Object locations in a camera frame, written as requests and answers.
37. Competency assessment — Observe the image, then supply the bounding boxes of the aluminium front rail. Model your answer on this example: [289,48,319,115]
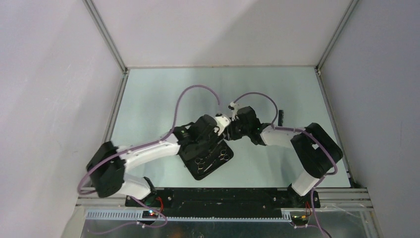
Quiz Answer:
[76,188,373,223]

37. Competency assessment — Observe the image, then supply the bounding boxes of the silver thinning scissors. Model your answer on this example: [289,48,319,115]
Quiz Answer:
[195,158,215,174]

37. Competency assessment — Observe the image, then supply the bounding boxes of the aluminium corner frame post left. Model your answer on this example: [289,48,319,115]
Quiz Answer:
[82,0,127,74]

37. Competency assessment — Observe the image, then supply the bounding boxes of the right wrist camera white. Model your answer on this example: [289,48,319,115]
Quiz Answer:
[228,102,240,121]

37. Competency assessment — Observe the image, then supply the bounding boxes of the aluminium corner frame post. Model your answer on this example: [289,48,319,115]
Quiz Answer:
[315,0,360,75]
[82,0,127,74]

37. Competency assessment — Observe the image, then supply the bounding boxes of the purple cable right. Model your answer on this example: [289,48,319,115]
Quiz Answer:
[233,92,339,238]

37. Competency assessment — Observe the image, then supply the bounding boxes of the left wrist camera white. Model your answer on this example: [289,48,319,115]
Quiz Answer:
[214,114,231,131]

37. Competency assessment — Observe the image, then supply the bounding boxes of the right controller board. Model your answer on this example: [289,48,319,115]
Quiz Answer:
[291,215,311,223]

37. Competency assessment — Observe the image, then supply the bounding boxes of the left controller board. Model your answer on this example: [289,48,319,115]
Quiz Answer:
[142,210,160,219]

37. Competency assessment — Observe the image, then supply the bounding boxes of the silver cutting scissors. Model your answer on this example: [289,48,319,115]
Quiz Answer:
[218,149,230,161]

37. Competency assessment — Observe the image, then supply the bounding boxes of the purple cable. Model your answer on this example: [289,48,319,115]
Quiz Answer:
[77,84,221,227]
[233,92,339,238]

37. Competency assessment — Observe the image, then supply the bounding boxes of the black comb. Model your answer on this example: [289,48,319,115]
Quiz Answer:
[277,110,284,127]

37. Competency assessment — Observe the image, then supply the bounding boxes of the aluminium corner frame post right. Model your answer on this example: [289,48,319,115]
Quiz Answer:
[315,0,360,75]

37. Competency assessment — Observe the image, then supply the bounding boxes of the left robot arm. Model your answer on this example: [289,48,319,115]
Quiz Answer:
[86,114,231,207]

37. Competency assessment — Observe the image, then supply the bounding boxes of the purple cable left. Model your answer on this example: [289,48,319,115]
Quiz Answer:
[77,84,221,227]

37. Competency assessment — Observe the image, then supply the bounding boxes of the black zip tool case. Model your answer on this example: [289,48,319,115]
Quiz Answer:
[180,140,234,180]

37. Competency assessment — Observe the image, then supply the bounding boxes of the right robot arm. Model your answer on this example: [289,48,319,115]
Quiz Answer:
[223,103,343,207]

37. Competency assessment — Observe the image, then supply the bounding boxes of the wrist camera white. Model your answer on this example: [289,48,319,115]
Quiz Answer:
[214,114,231,131]
[228,102,240,121]

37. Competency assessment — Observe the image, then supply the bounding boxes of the controller board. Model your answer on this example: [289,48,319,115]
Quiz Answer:
[291,215,311,223]
[142,210,160,219]

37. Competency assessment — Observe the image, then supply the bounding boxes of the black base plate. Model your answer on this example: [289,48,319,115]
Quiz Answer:
[146,187,320,219]

